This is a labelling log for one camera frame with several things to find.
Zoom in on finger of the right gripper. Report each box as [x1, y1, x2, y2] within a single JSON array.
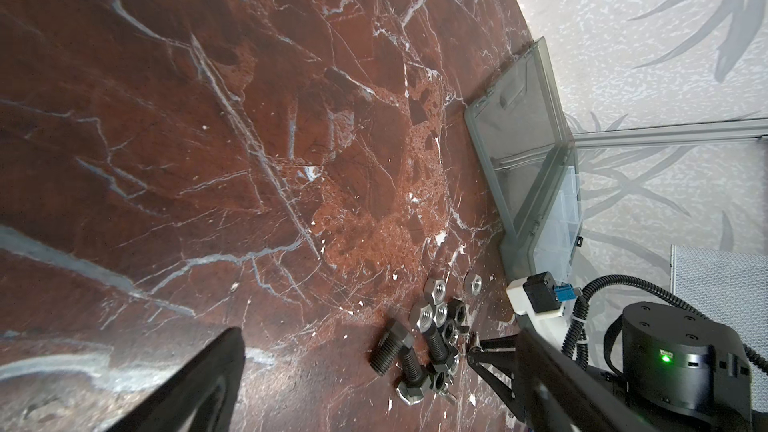
[[466, 335, 518, 357], [466, 353, 525, 420]]

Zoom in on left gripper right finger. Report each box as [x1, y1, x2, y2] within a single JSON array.
[[515, 329, 653, 431]]

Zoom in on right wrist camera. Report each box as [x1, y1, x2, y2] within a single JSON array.
[[506, 272, 581, 348]]

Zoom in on grey plastic organizer box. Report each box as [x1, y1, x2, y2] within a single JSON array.
[[464, 38, 582, 282]]

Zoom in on white wire mesh basket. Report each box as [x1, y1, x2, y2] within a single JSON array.
[[670, 245, 767, 357]]

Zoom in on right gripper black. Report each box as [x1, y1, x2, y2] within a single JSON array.
[[590, 302, 753, 426]]

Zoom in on silver hex nut threaded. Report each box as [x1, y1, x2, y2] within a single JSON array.
[[424, 278, 447, 305]]

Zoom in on aluminium frame rail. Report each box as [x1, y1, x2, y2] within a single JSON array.
[[574, 118, 767, 149]]

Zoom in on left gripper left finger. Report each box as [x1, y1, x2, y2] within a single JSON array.
[[110, 327, 245, 431]]

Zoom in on black hex bolt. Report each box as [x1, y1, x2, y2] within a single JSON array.
[[422, 324, 458, 376], [396, 348, 431, 406], [369, 319, 414, 376]]

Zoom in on black hex nut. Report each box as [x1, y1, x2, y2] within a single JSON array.
[[447, 298, 468, 327]]

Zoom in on silver hex nut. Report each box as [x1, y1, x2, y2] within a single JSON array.
[[464, 273, 483, 297]]

